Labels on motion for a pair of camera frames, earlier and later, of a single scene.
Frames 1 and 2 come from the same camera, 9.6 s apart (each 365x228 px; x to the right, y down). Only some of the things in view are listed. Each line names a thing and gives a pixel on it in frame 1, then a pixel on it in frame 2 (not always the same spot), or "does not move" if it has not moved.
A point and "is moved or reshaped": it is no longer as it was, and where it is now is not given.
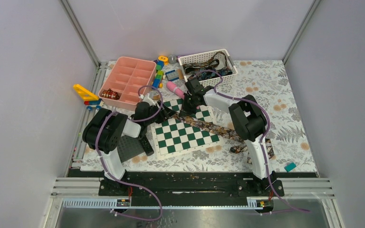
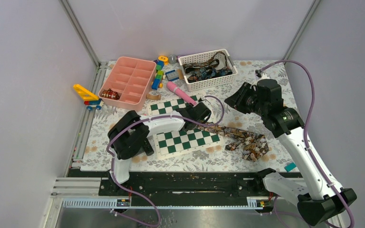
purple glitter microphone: (172, 59) does not move
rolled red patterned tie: (110, 94) does not move
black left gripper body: (163, 117) → (190, 106)
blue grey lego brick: (171, 75) does not move
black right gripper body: (189, 105) → (247, 101)
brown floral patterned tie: (210, 128) is moved or reshaped
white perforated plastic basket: (209, 66) does not move
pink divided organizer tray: (130, 78) does not move
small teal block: (290, 166) does not move
